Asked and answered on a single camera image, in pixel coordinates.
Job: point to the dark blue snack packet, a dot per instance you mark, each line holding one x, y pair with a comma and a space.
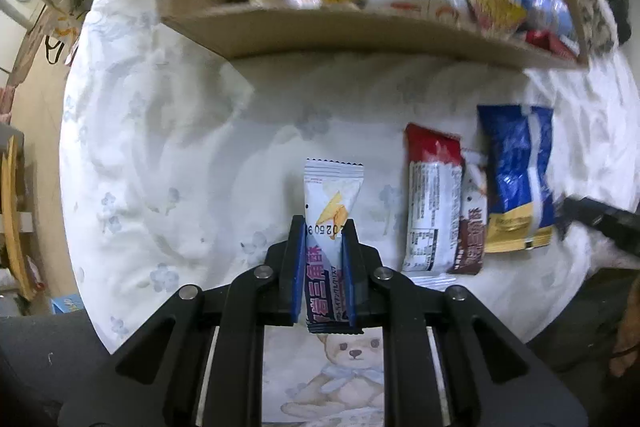
517, 167

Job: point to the brown snack bar packet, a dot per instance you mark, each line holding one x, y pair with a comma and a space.
472, 242

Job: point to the grey trousers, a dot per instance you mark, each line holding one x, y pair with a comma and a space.
45, 357

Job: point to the white red snack bar packet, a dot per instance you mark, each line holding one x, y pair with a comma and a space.
432, 207

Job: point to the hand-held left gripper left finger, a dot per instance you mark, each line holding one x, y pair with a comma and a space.
297, 272

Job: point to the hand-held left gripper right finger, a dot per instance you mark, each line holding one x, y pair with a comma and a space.
349, 272

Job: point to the white purple snack packet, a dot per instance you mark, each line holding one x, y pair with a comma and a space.
332, 202

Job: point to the yellow wooden chair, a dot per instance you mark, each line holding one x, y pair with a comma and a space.
12, 207

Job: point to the blue carton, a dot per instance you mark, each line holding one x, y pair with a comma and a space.
67, 304

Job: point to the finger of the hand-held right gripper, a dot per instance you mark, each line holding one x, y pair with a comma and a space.
605, 219

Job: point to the blue cartoon snack bag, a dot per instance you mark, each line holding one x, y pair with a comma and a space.
545, 4

